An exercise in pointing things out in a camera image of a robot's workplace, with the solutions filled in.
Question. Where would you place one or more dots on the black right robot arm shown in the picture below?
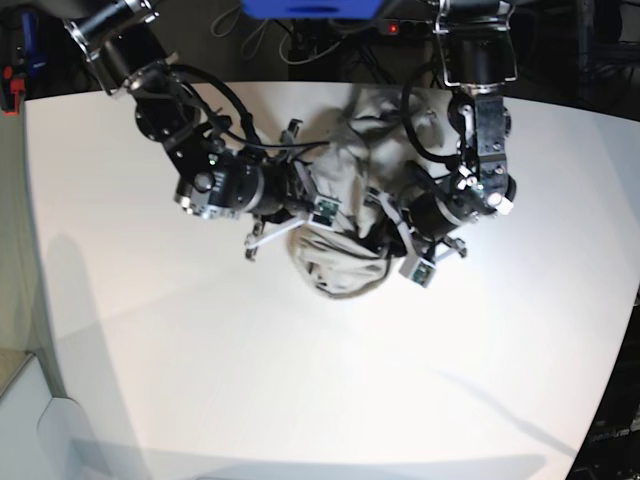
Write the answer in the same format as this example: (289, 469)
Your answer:
(225, 169)

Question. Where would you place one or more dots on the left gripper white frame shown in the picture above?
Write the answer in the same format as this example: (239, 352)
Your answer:
(427, 219)

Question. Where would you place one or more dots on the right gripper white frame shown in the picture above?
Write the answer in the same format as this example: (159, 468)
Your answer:
(283, 197)

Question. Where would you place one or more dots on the grey t-shirt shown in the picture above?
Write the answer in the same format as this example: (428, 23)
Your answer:
(365, 168)

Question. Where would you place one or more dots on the blue box at top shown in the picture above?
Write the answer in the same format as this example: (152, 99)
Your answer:
(311, 9)

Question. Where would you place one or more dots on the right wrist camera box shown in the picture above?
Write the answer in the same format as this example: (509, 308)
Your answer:
(324, 212)

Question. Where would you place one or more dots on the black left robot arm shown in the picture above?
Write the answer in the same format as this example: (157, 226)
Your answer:
(435, 195)

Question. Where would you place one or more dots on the red and black clamp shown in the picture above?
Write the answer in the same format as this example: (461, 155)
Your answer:
(12, 91)

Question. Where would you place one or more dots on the black power strip red switch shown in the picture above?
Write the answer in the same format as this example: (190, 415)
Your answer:
(405, 28)

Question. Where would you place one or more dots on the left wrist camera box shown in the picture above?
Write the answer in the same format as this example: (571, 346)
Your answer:
(418, 270)

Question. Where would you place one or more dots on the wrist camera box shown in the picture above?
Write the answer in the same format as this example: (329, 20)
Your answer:
(324, 212)
(418, 270)

